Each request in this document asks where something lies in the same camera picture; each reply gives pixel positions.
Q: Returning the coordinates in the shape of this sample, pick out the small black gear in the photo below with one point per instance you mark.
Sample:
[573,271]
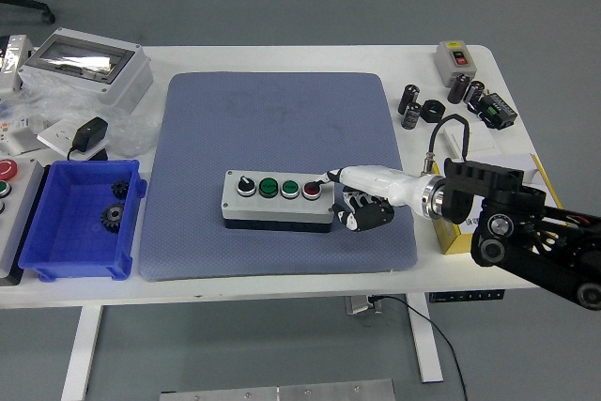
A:
[120,189]

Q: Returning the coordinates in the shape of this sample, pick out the grey enclosure with clear lid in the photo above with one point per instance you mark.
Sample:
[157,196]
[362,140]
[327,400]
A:
[117,86]

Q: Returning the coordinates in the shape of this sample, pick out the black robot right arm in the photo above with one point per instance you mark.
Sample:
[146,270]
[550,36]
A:
[516,232]

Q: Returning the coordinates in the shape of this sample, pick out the grey-blue table mat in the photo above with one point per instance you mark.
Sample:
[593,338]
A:
[263,91]

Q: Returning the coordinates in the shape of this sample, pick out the clear plastic bag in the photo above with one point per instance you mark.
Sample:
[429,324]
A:
[131,131]

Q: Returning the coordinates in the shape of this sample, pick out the white wall switch plate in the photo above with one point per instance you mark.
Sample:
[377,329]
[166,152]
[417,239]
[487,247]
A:
[481,140]

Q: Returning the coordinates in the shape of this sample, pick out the black power adapter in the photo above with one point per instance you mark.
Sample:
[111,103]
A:
[91,133]

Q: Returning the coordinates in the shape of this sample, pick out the white socket plate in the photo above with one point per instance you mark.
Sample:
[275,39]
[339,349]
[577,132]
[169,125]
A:
[56,135]

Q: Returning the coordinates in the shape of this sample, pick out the small white printed box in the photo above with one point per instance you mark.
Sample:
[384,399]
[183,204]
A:
[19,140]

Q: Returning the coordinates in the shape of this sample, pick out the white electrical device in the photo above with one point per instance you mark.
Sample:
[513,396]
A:
[11,63]

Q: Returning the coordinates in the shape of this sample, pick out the silver metal plate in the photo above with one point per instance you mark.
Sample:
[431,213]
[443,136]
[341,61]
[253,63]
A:
[282,392]

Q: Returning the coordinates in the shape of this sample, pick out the white table leg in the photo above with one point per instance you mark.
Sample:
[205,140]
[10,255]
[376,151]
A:
[428,354]
[82,349]

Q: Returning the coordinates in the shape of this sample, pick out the black hex nut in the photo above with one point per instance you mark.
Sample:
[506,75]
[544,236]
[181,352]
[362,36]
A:
[432,112]

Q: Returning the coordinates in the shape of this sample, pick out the blue plastic bin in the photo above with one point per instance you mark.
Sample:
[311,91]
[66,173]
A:
[66,232]

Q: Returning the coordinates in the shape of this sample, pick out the grey emergency-stop button box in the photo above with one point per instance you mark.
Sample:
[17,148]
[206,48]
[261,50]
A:
[23,213]

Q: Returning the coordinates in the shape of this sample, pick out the grey under-table bracket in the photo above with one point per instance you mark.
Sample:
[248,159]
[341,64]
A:
[356,305]

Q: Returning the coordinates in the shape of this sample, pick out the grey two-button switch box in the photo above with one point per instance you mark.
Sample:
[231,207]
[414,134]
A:
[446,63]

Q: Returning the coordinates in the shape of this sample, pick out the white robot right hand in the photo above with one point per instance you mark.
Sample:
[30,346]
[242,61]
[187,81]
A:
[375,180]

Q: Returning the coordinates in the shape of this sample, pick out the black table control panel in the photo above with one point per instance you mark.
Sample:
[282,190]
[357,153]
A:
[465,296]

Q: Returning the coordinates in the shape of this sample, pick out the black cylindrical capacitor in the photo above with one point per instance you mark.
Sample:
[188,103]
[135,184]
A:
[457,88]
[411,115]
[474,93]
[408,98]

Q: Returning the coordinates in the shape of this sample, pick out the large black gear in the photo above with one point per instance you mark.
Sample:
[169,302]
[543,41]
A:
[112,217]

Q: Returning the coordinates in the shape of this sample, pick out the grey four-button control box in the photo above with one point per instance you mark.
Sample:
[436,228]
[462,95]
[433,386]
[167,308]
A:
[272,208]

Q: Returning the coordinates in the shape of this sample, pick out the yellow and white cardboard box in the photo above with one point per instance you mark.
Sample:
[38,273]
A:
[453,241]

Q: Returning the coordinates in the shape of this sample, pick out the black module with green terminal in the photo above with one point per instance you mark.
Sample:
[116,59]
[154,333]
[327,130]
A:
[500,112]

